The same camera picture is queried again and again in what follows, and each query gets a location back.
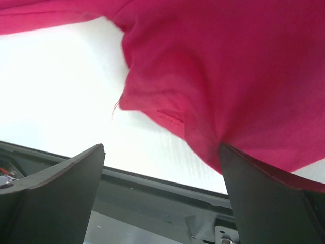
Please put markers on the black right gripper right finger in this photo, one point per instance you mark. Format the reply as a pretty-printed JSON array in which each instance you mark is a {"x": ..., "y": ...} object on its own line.
[{"x": 269, "y": 204}]

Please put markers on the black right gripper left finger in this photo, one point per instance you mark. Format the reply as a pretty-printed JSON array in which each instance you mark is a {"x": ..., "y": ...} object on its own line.
[{"x": 53, "y": 205}]

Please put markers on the pink t shirt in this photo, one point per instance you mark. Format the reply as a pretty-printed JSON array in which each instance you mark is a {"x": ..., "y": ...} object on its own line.
[{"x": 246, "y": 73}]

